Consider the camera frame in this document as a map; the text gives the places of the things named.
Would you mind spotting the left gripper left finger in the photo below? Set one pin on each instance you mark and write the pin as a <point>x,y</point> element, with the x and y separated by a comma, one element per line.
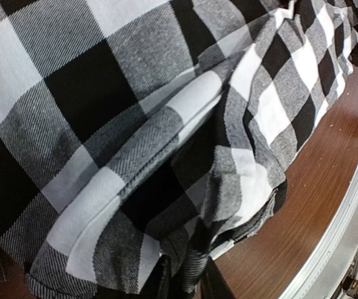
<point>164,288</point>

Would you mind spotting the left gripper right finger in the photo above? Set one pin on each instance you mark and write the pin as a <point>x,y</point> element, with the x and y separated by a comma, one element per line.
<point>212,283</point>

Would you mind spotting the black white checkered shirt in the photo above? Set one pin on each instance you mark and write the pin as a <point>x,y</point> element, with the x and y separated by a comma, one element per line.
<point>135,129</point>

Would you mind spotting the front aluminium rail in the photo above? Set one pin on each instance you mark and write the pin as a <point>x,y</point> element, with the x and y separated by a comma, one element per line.
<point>321,213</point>

